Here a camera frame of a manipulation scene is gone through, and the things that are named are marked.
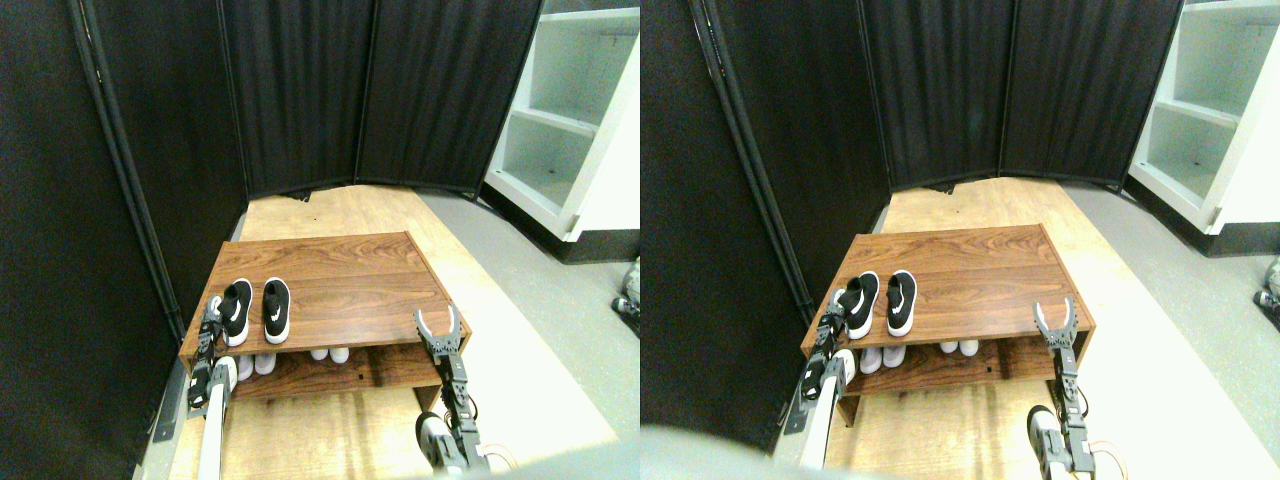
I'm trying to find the black shoe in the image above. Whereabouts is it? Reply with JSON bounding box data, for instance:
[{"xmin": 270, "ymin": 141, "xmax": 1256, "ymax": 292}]
[
  {"xmin": 220, "ymin": 279, "xmax": 255, "ymax": 348},
  {"xmin": 886, "ymin": 270, "xmax": 918, "ymax": 337},
  {"xmin": 838, "ymin": 271, "xmax": 881, "ymax": 341},
  {"xmin": 262, "ymin": 278, "xmax": 292, "ymax": 345}
]

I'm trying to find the brown shoe rack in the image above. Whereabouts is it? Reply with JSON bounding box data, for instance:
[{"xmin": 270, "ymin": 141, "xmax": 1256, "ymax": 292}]
[
  {"xmin": 800, "ymin": 223, "xmax": 1096, "ymax": 429},
  {"xmin": 178, "ymin": 231, "xmax": 472, "ymax": 419}
]

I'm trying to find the black curtain stand pole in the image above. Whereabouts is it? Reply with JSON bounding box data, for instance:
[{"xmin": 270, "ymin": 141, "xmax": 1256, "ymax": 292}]
[
  {"xmin": 66, "ymin": 0, "xmax": 189, "ymax": 346},
  {"xmin": 688, "ymin": 0, "xmax": 813, "ymax": 326}
]

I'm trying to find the white shelf unit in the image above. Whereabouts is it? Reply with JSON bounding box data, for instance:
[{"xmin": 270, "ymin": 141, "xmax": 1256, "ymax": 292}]
[
  {"xmin": 484, "ymin": 6, "xmax": 640, "ymax": 243},
  {"xmin": 1128, "ymin": 0, "xmax": 1280, "ymax": 237}
]

